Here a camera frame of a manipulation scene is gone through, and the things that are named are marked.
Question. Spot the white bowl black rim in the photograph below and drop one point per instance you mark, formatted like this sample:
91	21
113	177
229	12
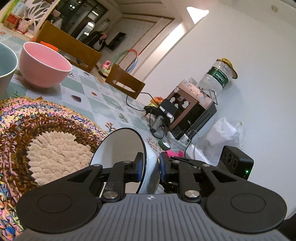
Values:
126	144

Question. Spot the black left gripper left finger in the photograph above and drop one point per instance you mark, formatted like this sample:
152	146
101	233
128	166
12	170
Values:
108	184

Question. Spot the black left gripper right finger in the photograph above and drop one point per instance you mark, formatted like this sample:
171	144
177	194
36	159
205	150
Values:
182	176

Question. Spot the white plastic bag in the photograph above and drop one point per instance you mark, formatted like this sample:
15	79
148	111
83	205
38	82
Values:
222	133

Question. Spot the pink cloth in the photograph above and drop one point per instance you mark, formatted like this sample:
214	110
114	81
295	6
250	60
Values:
170	153

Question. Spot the person in background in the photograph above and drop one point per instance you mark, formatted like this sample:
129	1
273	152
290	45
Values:
96	40

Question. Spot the pink water dispenser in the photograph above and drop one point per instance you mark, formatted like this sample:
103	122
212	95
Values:
194	109

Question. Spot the grey-green bowl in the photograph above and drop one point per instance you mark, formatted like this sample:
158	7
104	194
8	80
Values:
8	64

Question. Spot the left wooden chair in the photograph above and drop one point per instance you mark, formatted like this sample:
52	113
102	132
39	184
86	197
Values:
83	56

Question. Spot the black camera on handle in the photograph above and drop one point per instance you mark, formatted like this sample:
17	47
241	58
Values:
164	115

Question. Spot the white power strip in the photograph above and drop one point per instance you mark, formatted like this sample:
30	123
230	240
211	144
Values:
183	144

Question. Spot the black box green light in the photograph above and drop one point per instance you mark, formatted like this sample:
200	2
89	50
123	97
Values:
236	162

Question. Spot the white leaf-pattern room divider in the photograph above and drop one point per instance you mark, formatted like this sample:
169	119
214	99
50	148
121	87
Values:
37	11

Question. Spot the water bottle on dispenser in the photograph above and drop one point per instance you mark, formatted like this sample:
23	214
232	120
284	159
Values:
218	76

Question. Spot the colourful hula hoop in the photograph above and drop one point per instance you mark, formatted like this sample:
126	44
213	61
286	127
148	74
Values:
126	59

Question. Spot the colourful crocheted round mat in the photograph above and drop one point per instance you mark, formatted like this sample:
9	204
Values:
41	142

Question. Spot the pink bowl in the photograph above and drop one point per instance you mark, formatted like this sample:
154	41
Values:
42	66

